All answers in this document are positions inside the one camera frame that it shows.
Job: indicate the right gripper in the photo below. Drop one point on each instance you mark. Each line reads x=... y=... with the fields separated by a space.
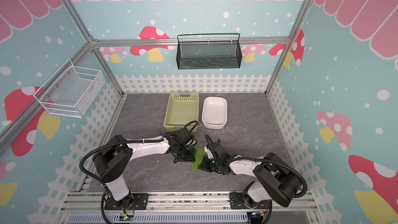
x=208 y=164

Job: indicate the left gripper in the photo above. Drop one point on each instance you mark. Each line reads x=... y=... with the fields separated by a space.
x=190 y=157

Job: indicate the green paper napkin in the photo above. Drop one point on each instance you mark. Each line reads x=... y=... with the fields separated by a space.
x=199 y=155

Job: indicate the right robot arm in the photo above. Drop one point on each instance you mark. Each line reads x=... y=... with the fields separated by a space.
x=276 y=181

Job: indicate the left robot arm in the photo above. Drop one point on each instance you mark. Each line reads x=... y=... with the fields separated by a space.
x=107 y=163

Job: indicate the green perforated plastic basket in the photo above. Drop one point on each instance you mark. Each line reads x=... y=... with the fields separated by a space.
x=182 y=108

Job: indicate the white plastic tub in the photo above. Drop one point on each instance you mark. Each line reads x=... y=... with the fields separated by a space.
x=215 y=112

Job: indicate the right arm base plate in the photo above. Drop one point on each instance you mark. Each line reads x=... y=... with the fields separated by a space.
x=239 y=200

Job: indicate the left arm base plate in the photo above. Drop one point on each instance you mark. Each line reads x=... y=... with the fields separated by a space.
x=135 y=201

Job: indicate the black wire mesh basket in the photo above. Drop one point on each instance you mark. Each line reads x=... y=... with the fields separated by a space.
x=209 y=51

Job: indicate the aluminium mounting rail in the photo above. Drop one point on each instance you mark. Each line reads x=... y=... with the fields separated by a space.
x=183 y=207

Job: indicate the white wire mesh basket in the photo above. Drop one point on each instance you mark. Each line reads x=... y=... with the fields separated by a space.
x=70 y=91

